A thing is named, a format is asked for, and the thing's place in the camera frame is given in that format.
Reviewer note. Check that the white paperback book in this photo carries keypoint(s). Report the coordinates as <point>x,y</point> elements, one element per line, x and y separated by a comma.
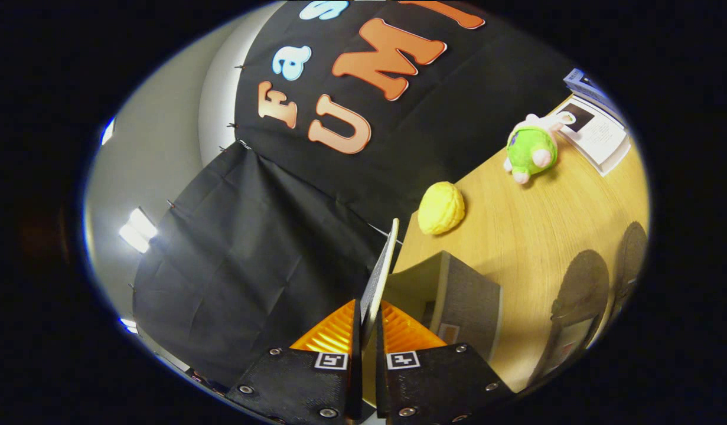
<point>599,139</point>

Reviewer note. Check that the yellow knitted plush ball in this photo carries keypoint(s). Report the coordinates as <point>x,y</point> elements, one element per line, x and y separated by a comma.
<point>441,208</point>

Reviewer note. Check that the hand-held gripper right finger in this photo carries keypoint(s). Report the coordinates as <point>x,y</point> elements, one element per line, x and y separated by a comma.
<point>380,383</point>

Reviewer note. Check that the ceiling light panel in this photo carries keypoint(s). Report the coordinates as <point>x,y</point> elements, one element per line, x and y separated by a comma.
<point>136,230</point>

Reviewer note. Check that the blue cover book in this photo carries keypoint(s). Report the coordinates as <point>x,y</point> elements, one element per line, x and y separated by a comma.
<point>587,88</point>

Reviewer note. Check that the grey fabric storage box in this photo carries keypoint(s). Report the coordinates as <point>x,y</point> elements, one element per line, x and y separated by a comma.
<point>469,301</point>

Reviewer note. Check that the green and white plush toy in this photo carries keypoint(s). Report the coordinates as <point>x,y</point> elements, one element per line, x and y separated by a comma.
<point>531,150</point>

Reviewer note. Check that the brown fuzzy shoe with bow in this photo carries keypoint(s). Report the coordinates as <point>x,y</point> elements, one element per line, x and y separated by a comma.
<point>632,254</point>
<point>582,289</point>

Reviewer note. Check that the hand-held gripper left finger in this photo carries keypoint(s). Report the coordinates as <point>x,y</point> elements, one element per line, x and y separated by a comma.
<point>355,383</point>

